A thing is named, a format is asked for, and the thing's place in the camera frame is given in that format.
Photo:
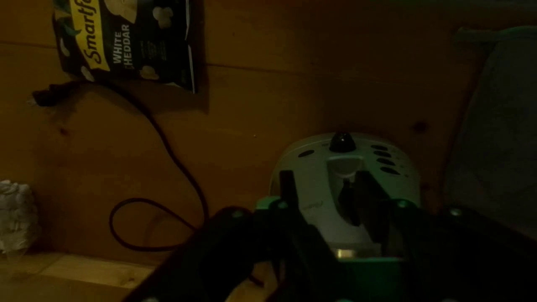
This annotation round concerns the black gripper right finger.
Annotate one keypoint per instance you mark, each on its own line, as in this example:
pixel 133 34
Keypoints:
pixel 471 262

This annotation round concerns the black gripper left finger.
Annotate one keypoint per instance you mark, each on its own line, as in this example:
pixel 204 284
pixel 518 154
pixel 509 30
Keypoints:
pixel 236 257

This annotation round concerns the silver toaster with white end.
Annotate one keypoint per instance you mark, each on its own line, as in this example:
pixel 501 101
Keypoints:
pixel 320 178

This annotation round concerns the black Smartfood popcorn bag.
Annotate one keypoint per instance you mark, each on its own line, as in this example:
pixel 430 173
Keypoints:
pixel 128 42

